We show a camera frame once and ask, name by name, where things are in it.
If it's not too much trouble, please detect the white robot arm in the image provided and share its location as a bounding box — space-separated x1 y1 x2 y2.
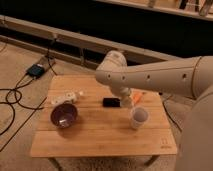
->
95 50 213 171

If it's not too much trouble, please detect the white ceramic cup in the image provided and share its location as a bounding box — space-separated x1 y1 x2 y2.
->
130 107 148 130

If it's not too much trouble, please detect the orange carrot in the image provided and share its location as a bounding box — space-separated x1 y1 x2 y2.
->
132 92 143 105

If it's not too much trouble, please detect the black rectangular block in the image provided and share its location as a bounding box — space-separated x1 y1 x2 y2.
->
102 98 120 107

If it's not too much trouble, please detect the wooden table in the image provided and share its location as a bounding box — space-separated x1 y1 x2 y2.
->
30 75 177 157

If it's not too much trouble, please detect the purple bowl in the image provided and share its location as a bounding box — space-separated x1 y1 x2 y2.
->
50 103 78 128

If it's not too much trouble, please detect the black power adapter left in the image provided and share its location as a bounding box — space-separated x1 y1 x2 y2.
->
26 64 45 79

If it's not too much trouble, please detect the black cable on floor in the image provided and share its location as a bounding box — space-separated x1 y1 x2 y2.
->
0 39 58 153

